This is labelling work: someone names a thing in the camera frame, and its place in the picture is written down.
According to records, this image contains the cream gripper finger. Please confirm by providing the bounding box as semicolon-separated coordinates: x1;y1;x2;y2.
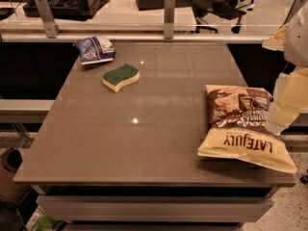
265;66;308;133
262;24;289;51

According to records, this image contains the brown chip bag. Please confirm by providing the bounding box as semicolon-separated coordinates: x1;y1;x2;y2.
198;85;296;173

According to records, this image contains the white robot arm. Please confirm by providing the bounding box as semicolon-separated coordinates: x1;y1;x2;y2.
266;6;308;134

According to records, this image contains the green yellow sponge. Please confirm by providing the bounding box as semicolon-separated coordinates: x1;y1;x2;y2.
102;64;140;92

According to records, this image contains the blue white chip bag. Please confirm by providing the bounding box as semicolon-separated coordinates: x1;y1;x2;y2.
76;37;116;64

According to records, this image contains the black office chair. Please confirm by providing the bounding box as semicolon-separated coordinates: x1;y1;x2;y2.
192;0;292;35

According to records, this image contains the black tray on desk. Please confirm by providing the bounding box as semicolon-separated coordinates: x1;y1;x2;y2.
22;0;111;21

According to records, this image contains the white drawer front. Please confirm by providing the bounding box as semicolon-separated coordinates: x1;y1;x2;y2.
38;195;273;223

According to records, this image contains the green object on floor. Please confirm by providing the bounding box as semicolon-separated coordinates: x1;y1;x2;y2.
32;214;67;231

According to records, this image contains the brown bin on floor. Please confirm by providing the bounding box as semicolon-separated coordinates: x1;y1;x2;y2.
0;148;29;204

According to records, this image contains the middle metal rail bracket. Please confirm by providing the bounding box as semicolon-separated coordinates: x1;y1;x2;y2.
164;0;176;39

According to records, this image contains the metal rail bracket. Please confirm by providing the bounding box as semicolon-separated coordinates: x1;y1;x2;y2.
34;0;60;39
164;0;176;39

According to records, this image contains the left metal rail bracket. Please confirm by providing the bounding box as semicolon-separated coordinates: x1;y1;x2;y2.
34;0;60;39

